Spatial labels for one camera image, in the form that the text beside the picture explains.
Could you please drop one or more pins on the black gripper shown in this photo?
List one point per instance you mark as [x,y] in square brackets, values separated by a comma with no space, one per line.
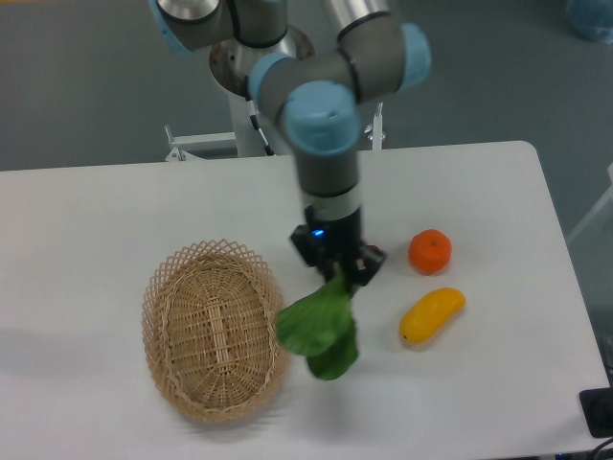
[321,241]

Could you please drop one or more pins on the green bok choy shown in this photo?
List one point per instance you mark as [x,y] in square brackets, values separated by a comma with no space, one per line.
[321,328]

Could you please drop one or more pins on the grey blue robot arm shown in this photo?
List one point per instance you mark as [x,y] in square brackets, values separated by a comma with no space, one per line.
[312,102]

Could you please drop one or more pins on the woven wicker basket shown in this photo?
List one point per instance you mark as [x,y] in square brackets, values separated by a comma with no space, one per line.
[208,325]

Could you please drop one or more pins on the orange tangerine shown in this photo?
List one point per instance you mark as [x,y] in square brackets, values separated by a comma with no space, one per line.
[430,251]

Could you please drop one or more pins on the yellow mango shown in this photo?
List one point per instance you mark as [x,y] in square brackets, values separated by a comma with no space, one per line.
[430,315]

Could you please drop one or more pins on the black device at table edge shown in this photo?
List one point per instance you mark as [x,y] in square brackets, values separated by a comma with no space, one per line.
[596,405]

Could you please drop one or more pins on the blue plastic bag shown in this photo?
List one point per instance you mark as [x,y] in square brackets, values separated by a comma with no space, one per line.
[591,18]

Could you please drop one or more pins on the white metal mounting frame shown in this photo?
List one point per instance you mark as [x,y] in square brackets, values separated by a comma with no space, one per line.
[221,145]

